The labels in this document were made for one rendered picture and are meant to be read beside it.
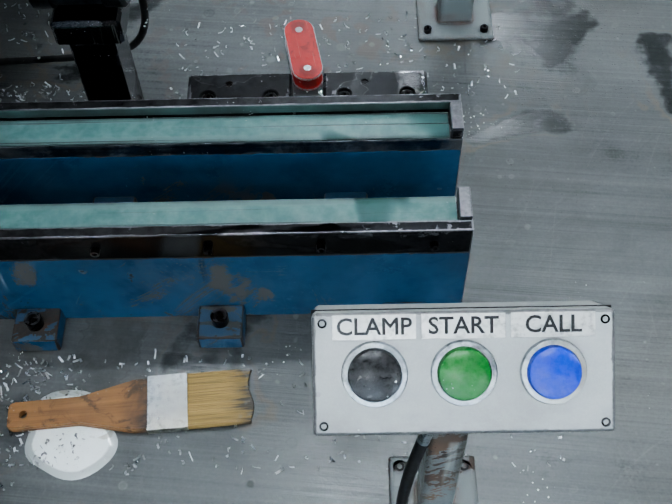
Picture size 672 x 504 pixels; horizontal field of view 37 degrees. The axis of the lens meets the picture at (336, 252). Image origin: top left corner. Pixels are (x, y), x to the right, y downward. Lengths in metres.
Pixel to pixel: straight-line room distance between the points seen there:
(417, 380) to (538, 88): 0.55
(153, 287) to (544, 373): 0.40
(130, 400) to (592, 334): 0.43
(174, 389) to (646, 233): 0.45
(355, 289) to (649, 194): 0.31
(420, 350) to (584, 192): 0.45
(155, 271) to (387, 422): 0.33
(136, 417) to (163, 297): 0.10
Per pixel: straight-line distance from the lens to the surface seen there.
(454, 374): 0.56
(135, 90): 0.98
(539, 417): 0.58
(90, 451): 0.86
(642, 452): 0.86
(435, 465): 0.72
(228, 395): 0.85
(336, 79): 0.98
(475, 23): 1.11
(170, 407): 0.85
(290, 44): 1.07
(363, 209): 0.81
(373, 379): 0.56
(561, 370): 0.57
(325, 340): 0.56
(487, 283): 0.91
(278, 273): 0.83
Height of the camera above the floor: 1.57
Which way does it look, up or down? 57 degrees down
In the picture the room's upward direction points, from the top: 2 degrees counter-clockwise
